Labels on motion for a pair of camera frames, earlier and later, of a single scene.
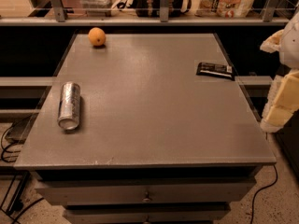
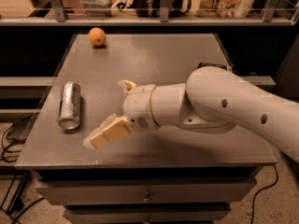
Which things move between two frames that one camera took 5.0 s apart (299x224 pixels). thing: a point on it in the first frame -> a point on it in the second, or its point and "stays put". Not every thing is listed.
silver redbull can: [69, 105] stays put
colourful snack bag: [226, 1] stays put
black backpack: [146, 0] stays put
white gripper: [291, 49] -> [137, 105]
